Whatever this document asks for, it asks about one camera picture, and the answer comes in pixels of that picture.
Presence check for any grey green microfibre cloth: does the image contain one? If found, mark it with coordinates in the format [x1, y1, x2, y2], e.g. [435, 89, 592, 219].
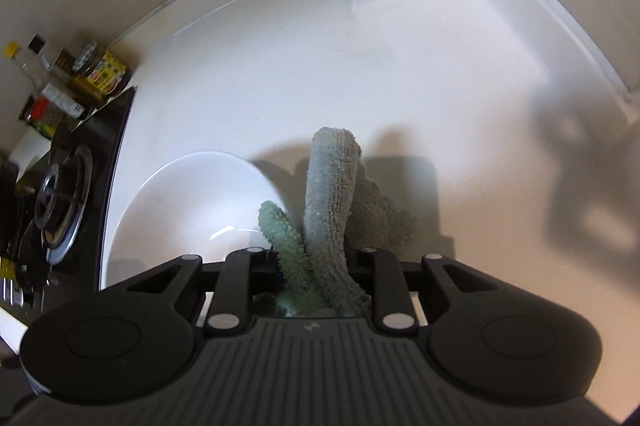
[258, 127, 416, 318]

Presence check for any white ceramic bowl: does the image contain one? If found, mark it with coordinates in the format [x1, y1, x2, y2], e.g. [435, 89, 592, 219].
[101, 151, 283, 288]

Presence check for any black gas stove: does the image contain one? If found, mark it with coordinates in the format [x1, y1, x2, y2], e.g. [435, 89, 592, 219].
[1, 87, 137, 324]

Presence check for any yellow label jar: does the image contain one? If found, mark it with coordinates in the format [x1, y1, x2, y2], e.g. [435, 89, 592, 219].
[72, 42, 128, 99]

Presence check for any black cap clear bottle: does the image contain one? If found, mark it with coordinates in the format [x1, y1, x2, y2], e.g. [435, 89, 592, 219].
[28, 34, 86, 120]

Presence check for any red cap bottle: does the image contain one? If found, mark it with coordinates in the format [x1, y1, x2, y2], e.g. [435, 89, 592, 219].
[18, 96, 63, 140]

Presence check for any yellow cap clear bottle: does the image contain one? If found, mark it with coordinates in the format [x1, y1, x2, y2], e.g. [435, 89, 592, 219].
[3, 42, 48, 92]

